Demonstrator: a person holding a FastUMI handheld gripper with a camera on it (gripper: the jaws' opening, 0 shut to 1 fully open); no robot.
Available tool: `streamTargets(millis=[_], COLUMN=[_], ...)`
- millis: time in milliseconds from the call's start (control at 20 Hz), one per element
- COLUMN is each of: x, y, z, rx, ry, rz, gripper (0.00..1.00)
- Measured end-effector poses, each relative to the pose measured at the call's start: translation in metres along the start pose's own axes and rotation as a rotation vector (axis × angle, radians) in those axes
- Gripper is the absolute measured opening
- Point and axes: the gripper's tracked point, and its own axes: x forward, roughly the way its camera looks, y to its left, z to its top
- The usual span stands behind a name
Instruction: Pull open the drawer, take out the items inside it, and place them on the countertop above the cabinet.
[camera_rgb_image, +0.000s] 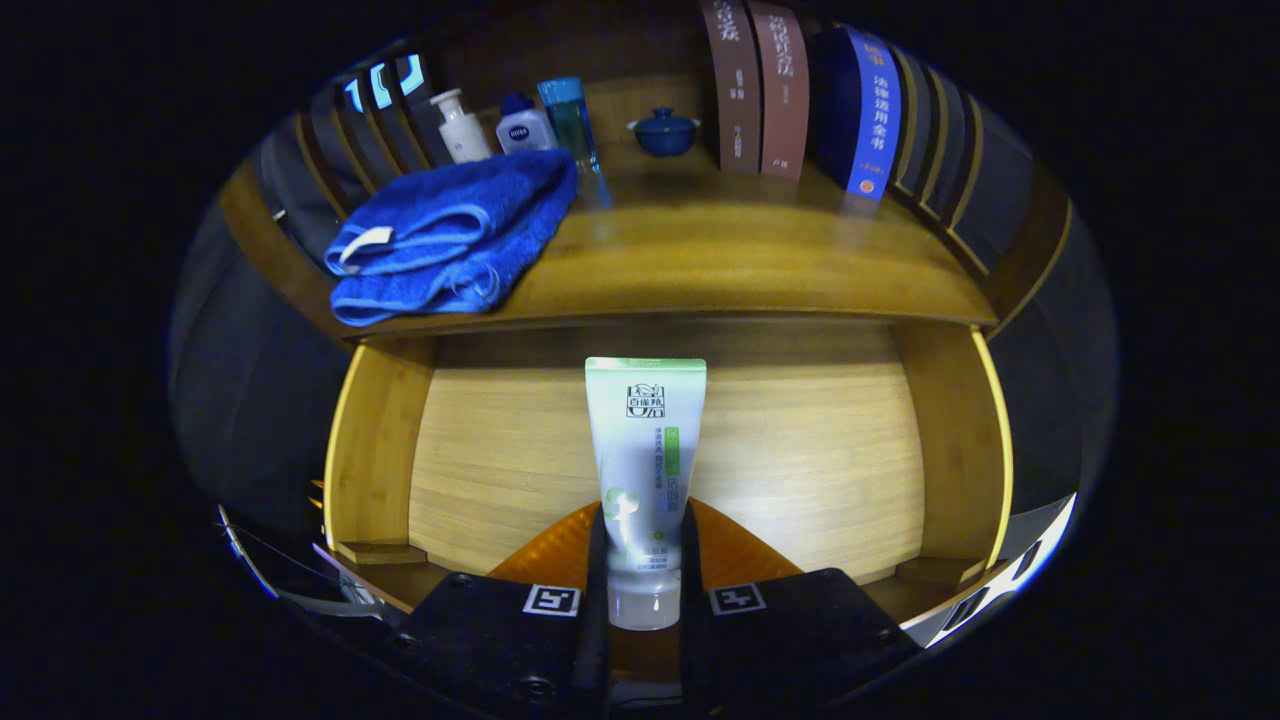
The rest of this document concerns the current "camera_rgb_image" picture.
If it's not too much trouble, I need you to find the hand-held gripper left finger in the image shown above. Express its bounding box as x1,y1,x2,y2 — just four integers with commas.
390,500,611,720

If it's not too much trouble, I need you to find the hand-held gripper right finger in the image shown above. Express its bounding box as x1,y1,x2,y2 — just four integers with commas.
680,498,921,716

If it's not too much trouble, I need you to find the white and green tube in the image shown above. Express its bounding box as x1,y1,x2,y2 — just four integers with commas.
584,357,708,632

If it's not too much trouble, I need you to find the wooden drawer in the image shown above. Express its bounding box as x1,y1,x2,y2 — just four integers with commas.
322,320,1016,616

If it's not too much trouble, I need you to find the wooden countertop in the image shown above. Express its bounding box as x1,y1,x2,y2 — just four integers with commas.
215,150,1001,341

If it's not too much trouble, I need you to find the wooden cabinet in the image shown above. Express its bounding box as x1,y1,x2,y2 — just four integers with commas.
215,0,1076,341

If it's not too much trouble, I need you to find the folded blue towel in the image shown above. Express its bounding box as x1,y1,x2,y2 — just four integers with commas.
322,150,579,328

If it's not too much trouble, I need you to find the blue lidded ceramic bowl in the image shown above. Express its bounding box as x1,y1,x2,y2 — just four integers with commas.
627,107,702,158

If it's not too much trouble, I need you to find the white bottle with blue cap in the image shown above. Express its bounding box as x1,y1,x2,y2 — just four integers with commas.
496,92,557,154

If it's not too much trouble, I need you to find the clear teal bottle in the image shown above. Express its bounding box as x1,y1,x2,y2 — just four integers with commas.
537,77,613,209

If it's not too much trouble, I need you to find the white pump bottle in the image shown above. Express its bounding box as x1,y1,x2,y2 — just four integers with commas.
430,88,493,164

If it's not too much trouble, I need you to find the dark brown book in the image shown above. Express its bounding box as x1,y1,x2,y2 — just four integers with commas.
700,0,763,174

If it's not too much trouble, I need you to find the reddish brown book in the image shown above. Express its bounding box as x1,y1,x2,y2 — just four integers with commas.
748,0,811,181

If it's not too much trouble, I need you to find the blue book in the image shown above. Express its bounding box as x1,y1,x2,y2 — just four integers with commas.
812,25,903,201

